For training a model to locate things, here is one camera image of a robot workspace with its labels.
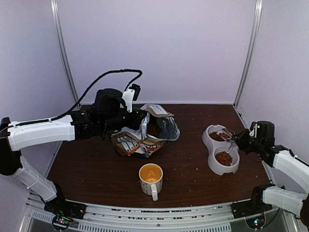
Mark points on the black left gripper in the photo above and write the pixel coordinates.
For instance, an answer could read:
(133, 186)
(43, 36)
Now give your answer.
(138, 114)

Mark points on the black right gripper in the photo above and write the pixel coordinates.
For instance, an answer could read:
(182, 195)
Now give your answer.
(239, 138)

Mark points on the metal spoon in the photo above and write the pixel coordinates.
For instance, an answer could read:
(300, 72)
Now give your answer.
(227, 134)

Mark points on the brown dog food bag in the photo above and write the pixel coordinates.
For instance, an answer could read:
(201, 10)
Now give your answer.
(137, 143)

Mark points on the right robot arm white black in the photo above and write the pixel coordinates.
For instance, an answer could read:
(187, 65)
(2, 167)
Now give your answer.
(260, 139)

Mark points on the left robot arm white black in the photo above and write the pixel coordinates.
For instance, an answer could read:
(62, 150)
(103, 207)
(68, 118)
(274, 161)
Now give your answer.
(111, 111)

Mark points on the white double pet bowl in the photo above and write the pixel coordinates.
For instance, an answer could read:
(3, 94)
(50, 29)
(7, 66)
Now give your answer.
(214, 147)

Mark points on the brown kibble in bag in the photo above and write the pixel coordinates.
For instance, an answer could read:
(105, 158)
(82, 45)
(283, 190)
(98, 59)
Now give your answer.
(153, 130)

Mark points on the white mug yellow inside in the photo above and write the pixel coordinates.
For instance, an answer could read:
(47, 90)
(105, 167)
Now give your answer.
(151, 180)

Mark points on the right circuit board with leds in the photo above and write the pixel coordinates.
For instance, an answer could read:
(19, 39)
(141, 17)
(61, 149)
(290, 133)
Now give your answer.
(255, 223)

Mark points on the circuit board with leds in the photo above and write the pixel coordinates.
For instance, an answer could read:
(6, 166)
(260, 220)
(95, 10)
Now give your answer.
(255, 223)
(61, 223)

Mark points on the left circuit board with leds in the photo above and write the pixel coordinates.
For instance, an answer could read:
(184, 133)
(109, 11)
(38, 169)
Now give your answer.
(61, 223)

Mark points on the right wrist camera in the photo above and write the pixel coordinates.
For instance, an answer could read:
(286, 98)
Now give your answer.
(253, 129)

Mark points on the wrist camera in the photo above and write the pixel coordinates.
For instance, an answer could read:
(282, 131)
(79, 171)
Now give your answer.
(129, 95)
(253, 129)

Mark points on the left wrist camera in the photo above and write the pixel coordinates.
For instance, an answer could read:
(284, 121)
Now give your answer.
(129, 95)

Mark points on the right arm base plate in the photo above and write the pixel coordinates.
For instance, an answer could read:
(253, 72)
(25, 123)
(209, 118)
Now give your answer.
(248, 208)

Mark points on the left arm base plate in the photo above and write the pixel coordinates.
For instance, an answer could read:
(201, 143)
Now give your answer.
(67, 209)

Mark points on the aluminium front rail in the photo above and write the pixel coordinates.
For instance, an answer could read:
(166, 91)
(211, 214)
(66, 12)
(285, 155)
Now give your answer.
(207, 218)

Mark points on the right aluminium corner post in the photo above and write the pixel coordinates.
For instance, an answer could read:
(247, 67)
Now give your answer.
(257, 16)

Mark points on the aluminium corner post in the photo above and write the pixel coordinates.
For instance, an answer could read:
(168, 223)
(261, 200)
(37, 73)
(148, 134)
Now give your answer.
(257, 16)
(61, 43)

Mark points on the left aluminium corner post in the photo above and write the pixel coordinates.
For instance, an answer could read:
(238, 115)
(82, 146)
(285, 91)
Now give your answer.
(61, 43)

